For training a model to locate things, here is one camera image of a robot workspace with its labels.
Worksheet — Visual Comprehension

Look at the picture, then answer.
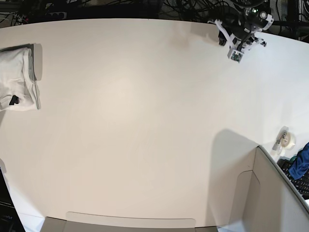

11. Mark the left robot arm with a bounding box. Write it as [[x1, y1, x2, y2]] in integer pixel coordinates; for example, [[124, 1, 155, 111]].
[[214, 0, 274, 50]]

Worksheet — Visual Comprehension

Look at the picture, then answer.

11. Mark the grey cardboard box right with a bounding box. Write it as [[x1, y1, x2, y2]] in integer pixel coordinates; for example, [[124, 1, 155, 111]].
[[216, 146, 309, 232]]

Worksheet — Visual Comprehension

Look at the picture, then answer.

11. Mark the blue cloth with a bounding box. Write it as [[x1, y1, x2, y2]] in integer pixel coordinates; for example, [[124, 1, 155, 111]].
[[288, 143, 309, 180]]

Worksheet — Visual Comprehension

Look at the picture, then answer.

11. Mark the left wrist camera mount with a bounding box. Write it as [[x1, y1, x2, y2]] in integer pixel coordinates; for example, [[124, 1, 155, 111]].
[[207, 18, 268, 64]]

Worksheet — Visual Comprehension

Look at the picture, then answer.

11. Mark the grey cardboard box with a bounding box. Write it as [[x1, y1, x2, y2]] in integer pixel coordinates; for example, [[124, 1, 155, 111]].
[[41, 212, 218, 232], [216, 146, 309, 232]]

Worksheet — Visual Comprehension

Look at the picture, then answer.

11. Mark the black keyboard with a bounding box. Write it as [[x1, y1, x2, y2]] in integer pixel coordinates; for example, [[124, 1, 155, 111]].
[[277, 159, 309, 200]]

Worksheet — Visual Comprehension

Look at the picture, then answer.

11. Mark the clear tape roll dispenser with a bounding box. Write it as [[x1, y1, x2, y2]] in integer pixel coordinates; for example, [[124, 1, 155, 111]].
[[272, 126, 296, 155]]

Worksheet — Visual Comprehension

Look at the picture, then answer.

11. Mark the white printed t-shirt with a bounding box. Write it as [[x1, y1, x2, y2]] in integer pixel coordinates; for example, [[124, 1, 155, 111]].
[[0, 44, 40, 111]]

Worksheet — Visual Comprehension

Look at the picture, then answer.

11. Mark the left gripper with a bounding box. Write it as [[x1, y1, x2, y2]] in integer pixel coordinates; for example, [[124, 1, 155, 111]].
[[218, 31, 227, 46]]

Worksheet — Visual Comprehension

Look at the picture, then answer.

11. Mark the grey cardboard box bottom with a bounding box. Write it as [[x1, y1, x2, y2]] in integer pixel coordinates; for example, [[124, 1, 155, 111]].
[[41, 212, 218, 232]]

